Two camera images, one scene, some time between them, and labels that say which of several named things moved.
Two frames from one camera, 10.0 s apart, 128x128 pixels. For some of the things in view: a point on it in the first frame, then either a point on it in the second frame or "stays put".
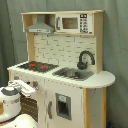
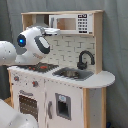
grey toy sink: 74,73 stays put
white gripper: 23,87 -> 49,30
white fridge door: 64,107 stays put
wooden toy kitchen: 64,64 stays put
